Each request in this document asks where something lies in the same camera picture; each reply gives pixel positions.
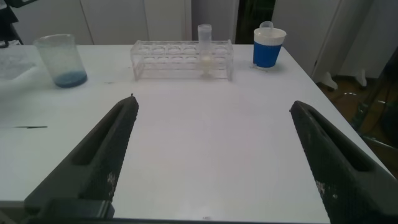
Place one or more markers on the clear acrylic test tube rack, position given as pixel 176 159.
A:
pixel 15 63
pixel 168 62

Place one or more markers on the blue white paper cup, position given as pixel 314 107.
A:
pixel 266 53

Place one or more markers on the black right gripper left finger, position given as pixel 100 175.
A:
pixel 99 161

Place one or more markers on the clear plastic beaker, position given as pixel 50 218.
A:
pixel 63 62

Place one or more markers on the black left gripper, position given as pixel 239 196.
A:
pixel 18 3

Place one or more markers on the test tube with red pigment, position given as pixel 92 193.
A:
pixel 266 25

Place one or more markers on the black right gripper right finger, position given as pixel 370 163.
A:
pixel 342 174

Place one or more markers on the narrow white partition panel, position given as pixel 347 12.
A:
pixel 214 14

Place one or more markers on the test tube with pale yellow pigment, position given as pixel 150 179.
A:
pixel 205 62

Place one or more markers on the white partition foot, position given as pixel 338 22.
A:
pixel 327 81
pixel 354 77

